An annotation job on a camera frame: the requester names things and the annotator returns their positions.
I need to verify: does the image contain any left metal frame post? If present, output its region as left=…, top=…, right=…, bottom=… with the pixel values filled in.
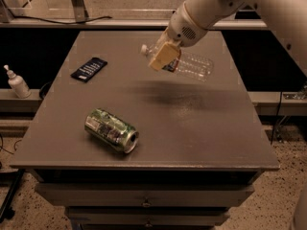
left=71, top=0, right=88, bottom=23

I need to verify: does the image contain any black snack packet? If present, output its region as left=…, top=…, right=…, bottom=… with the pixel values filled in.
left=70, top=57, right=107, bottom=82

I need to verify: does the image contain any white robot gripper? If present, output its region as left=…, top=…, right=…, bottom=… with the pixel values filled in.
left=149, top=8, right=207, bottom=71

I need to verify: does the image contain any white pump dispenser bottle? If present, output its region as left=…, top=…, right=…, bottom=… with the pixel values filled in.
left=4, top=65, right=31, bottom=99

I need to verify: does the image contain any clear plastic water bottle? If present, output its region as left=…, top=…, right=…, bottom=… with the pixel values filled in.
left=141, top=44, right=214, bottom=81

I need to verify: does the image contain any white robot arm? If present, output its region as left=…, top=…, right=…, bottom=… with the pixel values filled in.
left=150, top=0, right=307, bottom=73

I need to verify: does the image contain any grey drawer cabinet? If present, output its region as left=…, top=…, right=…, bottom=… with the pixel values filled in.
left=12, top=31, right=279, bottom=230

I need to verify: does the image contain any green soda can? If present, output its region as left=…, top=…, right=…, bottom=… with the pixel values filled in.
left=84, top=108, right=139, bottom=153

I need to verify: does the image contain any black cable on ledge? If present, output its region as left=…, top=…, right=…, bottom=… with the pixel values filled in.
left=0, top=0, right=113, bottom=25

